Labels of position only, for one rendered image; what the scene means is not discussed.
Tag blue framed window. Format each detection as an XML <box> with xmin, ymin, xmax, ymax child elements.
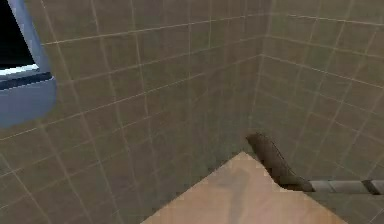
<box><xmin>0</xmin><ymin>0</ymin><xmax>58</xmax><ymax>129</ymax></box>

